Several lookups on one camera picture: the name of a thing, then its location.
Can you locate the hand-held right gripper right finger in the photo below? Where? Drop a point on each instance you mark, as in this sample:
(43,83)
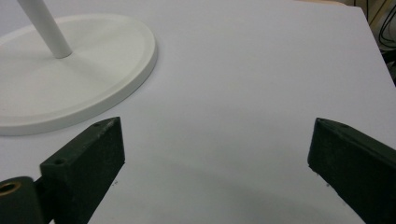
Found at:
(358,168)

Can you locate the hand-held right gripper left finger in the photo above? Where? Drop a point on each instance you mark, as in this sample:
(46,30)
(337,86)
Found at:
(84,168)

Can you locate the white round lamp stand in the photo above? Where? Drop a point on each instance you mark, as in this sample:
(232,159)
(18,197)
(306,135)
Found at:
(77,84)

